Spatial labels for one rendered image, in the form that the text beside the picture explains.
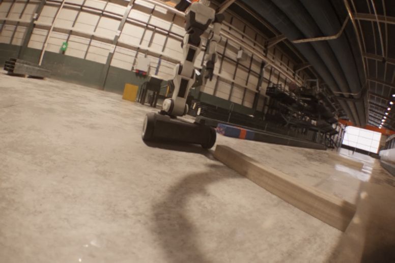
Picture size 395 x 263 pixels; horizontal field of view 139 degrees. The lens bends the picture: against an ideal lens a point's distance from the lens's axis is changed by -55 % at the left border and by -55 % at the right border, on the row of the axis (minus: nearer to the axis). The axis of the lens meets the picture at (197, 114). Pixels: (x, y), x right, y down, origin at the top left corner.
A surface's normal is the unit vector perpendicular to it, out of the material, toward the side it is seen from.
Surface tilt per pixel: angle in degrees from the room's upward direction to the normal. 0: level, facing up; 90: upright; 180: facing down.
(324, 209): 90
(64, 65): 90
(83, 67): 90
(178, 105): 79
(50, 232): 0
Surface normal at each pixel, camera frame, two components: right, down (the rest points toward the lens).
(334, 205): -0.84, -0.19
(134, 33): 0.47, 0.15
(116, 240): 0.25, -0.97
